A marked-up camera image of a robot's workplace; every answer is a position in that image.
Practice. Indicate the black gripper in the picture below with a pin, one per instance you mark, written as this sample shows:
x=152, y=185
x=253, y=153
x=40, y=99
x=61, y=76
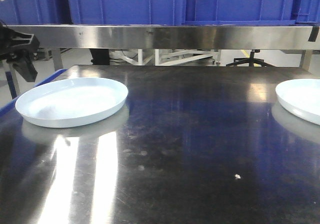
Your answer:
x=17, y=47

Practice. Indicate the white round plate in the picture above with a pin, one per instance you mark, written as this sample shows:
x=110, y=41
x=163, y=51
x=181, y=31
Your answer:
x=300, y=97
x=72, y=102

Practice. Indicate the steel shelf leg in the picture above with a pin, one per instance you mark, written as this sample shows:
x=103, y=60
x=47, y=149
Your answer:
x=57, y=59

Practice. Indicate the left blue plastic crate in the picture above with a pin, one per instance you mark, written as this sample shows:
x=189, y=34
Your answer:
x=35, y=12

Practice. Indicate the blue plastic crate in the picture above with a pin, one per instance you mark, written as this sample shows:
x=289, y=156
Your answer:
x=239, y=12
x=35, y=12
x=158, y=12

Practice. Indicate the middle blue plastic crate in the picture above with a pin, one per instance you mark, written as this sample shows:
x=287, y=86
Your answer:
x=158, y=12

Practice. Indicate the right blue plastic crate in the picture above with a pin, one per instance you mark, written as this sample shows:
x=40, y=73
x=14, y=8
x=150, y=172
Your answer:
x=239, y=12

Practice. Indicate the black office chair base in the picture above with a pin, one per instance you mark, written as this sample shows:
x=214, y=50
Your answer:
x=250, y=60

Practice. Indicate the far right blue crate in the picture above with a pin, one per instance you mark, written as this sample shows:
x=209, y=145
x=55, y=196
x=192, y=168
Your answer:
x=306, y=11

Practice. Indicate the black tape strip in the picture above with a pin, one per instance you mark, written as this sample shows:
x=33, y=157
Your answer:
x=314, y=34

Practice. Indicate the white metal frame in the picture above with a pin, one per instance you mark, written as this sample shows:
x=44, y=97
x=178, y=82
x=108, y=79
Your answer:
x=167, y=57

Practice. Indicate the stainless steel shelf rail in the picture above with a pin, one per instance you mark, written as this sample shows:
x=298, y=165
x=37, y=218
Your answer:
x=173, y=37

